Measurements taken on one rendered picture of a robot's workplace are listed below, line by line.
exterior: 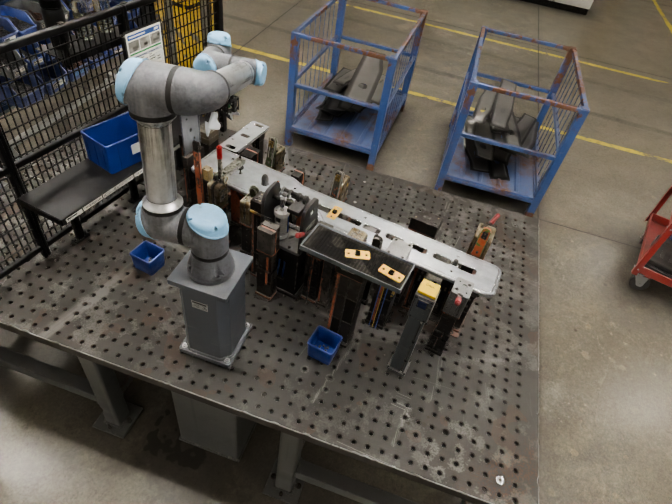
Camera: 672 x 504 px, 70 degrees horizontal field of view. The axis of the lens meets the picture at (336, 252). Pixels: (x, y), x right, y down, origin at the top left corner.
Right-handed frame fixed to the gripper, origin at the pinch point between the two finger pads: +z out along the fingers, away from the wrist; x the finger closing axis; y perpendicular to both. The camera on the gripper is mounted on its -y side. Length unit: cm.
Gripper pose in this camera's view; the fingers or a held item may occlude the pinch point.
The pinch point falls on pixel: (218, 127)
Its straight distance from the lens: 192.7
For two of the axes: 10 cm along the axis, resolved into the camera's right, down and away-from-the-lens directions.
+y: 8.9, 3.9, -2.3
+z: -1.3, 7.1, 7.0
